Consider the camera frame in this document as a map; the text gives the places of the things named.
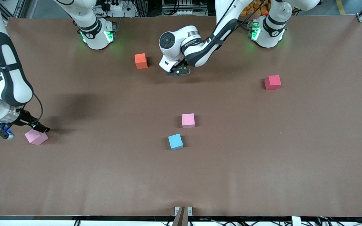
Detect pink foam cube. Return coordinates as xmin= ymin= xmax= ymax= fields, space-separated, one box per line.
xmin=25 ymin=129 xmax=49 ymax=145
xmin=181 ymin=113 xmax=195 ymax=128

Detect orange foam cube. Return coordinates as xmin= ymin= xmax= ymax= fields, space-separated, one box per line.
xmin=134 ymin=53 xmax=148 ymax=69

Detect metal equipment rack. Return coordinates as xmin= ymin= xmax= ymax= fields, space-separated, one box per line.
xmin=162 ymin=0 xmax=207 ymax=16

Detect blue foam cube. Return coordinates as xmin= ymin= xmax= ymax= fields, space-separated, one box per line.
xmin=168 ymin=133 xmax=184 ymax=151

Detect brown paper table cover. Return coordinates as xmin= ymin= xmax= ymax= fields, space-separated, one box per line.
xmin=0 ymin=16 xmax=362 ymax=217

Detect white power strip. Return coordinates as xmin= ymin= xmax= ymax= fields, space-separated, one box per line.
xmin=100 ymin=0 xmax=125 ymax=12

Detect red foam cube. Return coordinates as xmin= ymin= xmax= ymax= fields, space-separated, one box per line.
xmin=264 ymin=75 xmax=282 ymax=90

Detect orange snack bag pile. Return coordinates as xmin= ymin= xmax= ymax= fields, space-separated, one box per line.
xmin=242 ymin=0 xmax=270 ymax=17

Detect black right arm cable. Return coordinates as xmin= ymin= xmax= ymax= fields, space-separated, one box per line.
xmin=32 ymin=93 xmax=44 ymax=123

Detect small metal bracket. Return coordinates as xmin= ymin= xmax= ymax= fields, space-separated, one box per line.
xmin=175 ymin=206 xmax=193 ymax=216

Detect tangled floor cables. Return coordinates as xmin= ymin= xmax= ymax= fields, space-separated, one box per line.
xmin=315 ymin=212 xmax=362 ymax=226

